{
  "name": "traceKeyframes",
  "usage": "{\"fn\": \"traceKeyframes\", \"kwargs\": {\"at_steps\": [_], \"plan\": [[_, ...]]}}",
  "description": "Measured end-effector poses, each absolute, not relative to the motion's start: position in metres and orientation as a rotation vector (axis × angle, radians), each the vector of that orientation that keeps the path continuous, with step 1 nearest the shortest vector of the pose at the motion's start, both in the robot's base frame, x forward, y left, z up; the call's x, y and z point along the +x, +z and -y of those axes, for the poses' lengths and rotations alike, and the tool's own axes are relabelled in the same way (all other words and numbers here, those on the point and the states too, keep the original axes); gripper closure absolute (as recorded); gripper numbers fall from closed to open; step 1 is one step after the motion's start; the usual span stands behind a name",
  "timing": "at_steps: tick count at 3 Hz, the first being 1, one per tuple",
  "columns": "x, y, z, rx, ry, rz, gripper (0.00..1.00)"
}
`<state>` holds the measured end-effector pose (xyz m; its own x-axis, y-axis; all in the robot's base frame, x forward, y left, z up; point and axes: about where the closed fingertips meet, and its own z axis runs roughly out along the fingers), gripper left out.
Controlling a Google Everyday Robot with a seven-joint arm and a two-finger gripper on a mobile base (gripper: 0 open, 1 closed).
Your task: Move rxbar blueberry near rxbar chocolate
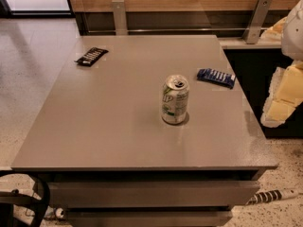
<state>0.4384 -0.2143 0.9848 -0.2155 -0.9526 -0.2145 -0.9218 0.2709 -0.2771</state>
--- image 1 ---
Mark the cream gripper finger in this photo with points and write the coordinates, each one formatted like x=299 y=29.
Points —
x=274 y=33
x=285 y=95

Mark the blue rxbar blueberry bar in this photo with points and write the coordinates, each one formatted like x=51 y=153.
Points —
x=216 y=77

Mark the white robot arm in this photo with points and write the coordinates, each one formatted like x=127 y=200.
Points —
x=292 y=34

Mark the black rxbar chocolate bar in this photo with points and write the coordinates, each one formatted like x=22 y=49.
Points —
x=91 y=56

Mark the green white soda can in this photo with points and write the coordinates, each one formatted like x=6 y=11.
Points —
x=175 y=95

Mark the upper grey drawer front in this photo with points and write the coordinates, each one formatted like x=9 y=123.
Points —
x=153 y=194

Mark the grey drawer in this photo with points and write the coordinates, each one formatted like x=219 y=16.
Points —
x=149 y=219
x=153 y=194

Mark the lower grey drawer front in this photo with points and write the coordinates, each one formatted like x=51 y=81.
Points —
x=149 y=219

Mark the black chair part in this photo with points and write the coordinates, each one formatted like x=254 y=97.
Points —
x=39 y=207

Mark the right metal bracket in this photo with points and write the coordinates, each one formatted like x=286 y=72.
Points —
x=252 y=32

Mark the metal bracket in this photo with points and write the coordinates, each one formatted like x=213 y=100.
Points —
x=252 y=32
x=120 y=18

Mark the left metal bracket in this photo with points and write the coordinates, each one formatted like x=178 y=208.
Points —
x=120 y=18

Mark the horizontal metal rail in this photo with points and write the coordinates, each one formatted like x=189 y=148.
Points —
x=219 y=32

